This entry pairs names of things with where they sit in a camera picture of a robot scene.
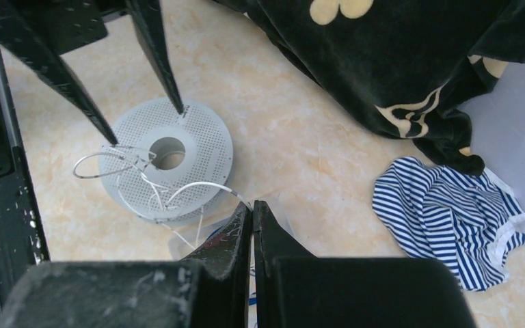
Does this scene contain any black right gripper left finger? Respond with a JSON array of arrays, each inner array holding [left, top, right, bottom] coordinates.
[[181, 203, 253, 327]]

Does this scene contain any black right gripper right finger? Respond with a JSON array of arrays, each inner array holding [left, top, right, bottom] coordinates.
[[252, 201, 476, 327]]

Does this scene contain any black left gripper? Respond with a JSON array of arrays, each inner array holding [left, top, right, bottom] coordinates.
[[0, 0, 185, 145]]

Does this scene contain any white thin cable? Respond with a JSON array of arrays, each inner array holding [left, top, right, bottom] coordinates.
[[72, 143, 254, 250]]

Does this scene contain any blue white striped cloth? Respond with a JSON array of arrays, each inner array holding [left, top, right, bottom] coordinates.
[[372, 156, 525, 291]]

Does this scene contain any black blanket with beige flowers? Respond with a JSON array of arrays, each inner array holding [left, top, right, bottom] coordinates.
[[224, 0, 525, 176]]

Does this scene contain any white perforated cable spool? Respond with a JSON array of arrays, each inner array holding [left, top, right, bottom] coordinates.
[[98, 98, 233, 227]]

